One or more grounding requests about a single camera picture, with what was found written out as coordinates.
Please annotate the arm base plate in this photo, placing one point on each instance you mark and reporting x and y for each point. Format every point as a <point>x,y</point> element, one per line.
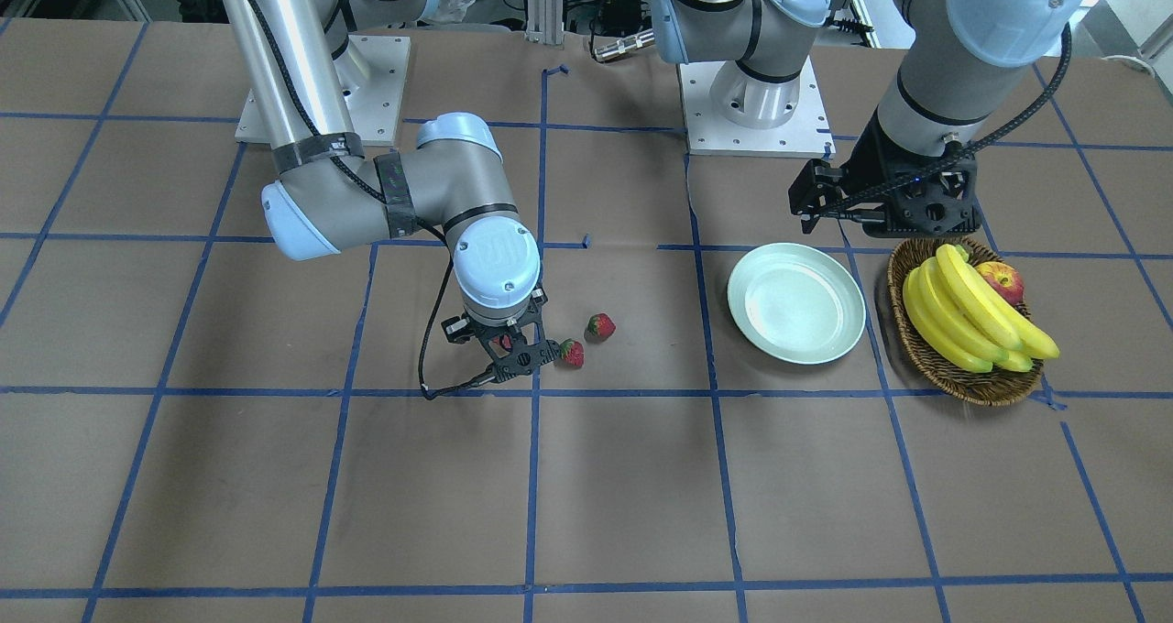
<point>372,76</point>
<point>753,110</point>

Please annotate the wicker fruit basket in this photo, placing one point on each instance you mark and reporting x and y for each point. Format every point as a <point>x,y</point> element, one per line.
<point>995,389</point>

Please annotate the red apple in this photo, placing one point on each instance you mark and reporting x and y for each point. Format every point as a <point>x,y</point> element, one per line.
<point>1006,280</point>

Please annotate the yellow banana bunch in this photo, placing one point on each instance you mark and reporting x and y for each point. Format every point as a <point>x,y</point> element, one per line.
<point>966,321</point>

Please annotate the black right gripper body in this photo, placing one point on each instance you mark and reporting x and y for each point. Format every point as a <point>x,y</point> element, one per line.
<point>455,330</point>

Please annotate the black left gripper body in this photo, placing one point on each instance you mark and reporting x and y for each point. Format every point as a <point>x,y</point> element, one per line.
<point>869,172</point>

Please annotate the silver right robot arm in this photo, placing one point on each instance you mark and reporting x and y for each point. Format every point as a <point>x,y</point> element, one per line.
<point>321,93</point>

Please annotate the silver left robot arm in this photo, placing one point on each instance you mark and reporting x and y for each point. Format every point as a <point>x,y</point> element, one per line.
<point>977,70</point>

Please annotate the light green plate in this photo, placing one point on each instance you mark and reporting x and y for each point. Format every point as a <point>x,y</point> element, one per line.
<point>796,303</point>

